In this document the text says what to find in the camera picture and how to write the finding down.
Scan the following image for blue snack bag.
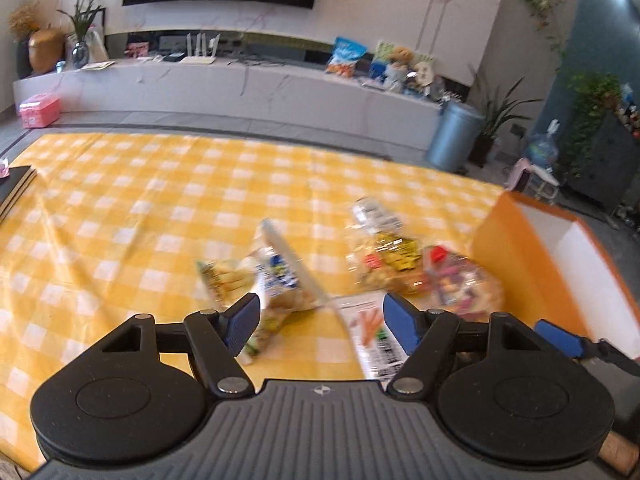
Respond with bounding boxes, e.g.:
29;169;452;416
326;36;368;79

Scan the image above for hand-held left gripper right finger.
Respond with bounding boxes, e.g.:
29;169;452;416
382;292;551;398

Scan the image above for green ivy plant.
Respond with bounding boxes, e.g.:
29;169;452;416
567;72;624;177

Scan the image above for black notebook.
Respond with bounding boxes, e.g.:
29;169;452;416
0;165;39;222

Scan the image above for white marble television console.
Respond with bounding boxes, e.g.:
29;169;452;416
12;27;471;152

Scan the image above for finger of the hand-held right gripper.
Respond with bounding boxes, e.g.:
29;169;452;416
533;319;640;375

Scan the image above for clear packet with yellow label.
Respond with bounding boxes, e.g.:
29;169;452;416
347;230;428;293

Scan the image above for potted long-leaf plant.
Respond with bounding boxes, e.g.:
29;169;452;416
467;65;544;167

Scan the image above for person's right forearm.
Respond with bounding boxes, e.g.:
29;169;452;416
597;432;640;476

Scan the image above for clear pack of white sweets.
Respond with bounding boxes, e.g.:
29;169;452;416
351;196;403;233

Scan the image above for hanging green vine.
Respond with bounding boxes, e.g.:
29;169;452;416
516;0;569;57

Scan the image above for green plant in glass vase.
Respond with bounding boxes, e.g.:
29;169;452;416
56;0;116;68

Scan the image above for grey blue trash can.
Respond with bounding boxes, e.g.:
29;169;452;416
427;100;485;172

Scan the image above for blue book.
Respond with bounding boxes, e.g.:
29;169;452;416
370;57;396;86

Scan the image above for yellow checkered tablecloth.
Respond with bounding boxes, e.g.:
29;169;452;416
0;132;601;472

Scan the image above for pink heater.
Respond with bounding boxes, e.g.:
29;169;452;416
505;157;534;192

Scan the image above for black cables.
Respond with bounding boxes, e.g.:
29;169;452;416
227;54;287;68

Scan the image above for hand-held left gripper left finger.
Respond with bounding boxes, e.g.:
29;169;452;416
95;292;261;398

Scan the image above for water bottle with pump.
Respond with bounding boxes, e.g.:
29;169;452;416
527;119;562;171

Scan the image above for gold vase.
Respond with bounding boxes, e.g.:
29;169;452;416
28;29;68;75

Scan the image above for dark grey cabinet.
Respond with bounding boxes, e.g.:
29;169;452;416
567;110;640;212

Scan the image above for white stool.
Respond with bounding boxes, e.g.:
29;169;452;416
525;162;562;204

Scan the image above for orange cardboard box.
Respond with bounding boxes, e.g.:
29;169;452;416
470;191;640;356

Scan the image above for blue and white snack packet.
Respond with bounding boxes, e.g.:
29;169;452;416
242;217;343;363

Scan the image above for yellow dried flowers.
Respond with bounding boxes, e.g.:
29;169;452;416
7;2;41;42

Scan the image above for white router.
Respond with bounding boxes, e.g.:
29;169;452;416
180;32;221;65

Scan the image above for pink storage box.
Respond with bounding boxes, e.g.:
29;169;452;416
19;95;61;129

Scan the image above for white bag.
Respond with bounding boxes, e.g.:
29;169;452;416
87;27;109;61

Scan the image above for white packet with carrot print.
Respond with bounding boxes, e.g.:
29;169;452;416
334;291;408;378

